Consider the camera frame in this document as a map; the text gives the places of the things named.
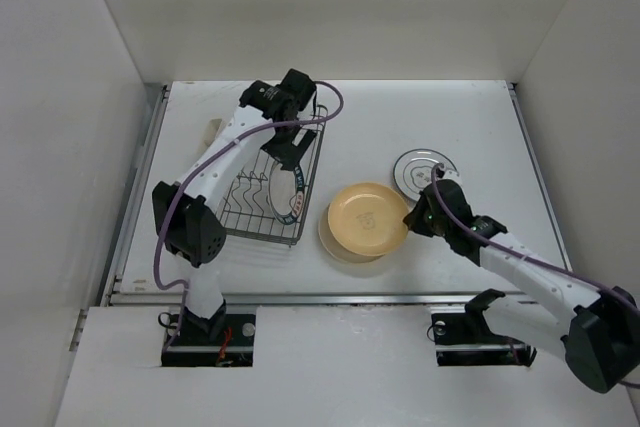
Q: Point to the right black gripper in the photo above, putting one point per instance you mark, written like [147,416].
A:
[413,219]

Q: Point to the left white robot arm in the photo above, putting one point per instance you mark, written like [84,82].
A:
[267,120]

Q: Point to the white plate green rim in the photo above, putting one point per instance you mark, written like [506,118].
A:
[398,180]

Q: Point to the cream white plate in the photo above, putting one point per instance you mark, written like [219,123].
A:
[335,249]

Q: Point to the grey wire dish rack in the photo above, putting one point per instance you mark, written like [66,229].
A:
[268,203]

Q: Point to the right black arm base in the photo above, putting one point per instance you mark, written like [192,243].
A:
[462,337]

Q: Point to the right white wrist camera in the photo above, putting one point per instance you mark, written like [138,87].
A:
[449,174]

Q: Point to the yellow plate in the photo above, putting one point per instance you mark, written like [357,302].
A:
[367,219]

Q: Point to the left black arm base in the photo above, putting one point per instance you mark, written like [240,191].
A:
[227,342]

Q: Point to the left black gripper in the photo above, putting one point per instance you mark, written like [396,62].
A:
[289,153]

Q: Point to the plate with teal lettered band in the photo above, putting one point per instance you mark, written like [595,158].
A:
[286,194]

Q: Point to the aluminium table rail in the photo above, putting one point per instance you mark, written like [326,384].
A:
[476,124]

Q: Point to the white plate green pattern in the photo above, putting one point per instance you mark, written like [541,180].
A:
[416,166]

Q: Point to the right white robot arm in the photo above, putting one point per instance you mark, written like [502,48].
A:
[593,328]

